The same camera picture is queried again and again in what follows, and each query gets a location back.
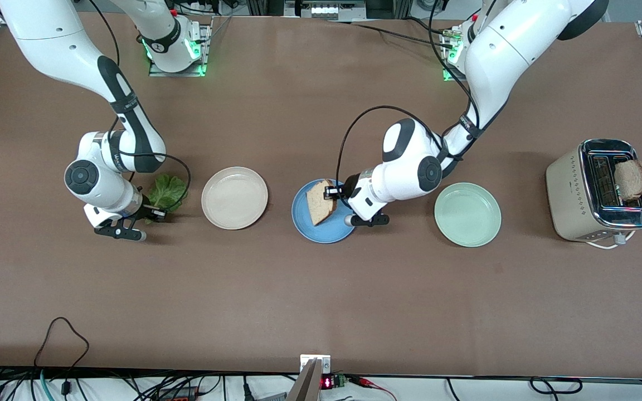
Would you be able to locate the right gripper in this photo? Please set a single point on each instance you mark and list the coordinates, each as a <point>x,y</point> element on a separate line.
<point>144,212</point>

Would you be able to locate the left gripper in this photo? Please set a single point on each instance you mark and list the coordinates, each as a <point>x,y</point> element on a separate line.
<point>344,192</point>

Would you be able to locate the bread slice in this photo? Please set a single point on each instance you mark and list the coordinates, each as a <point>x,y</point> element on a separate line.
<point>318,203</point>
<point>630,178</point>

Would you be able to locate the green lettuce leaf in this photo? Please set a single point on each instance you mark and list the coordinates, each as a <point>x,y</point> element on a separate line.
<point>170,189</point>

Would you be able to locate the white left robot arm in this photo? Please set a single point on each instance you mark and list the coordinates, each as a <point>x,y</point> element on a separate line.
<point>499,50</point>

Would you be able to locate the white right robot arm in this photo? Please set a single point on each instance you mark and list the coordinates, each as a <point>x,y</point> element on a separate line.
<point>53,39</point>

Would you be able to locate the blue round plate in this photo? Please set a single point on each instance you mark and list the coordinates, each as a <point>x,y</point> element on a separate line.
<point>326,231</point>

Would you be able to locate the off-white round plate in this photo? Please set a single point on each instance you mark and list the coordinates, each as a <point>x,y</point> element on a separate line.
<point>234,197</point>

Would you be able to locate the pale green round plate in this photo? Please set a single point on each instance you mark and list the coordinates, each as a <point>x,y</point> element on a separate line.
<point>467,214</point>

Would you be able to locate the black orange box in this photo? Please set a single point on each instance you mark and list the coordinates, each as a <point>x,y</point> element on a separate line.
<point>179,393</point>

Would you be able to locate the grey device with lights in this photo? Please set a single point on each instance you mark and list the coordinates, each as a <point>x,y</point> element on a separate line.
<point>326,10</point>

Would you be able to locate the red display module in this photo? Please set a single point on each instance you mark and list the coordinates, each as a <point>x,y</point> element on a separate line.
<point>329,382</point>

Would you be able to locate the grey angled bar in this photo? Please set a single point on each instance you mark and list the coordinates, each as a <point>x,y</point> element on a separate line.
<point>304,384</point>

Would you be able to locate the red clip lead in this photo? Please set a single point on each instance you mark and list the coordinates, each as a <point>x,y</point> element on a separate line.
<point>374,384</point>

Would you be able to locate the beige chrome toaster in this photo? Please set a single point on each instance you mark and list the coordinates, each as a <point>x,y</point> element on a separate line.
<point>577,195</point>

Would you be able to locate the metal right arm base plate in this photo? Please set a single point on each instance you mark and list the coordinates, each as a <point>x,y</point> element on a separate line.
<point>159,73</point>

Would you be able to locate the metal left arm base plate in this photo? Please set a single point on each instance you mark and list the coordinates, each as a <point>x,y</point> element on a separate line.
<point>448,78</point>

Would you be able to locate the small metal bracket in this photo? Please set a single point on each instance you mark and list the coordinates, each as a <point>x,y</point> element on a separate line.
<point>307,359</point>

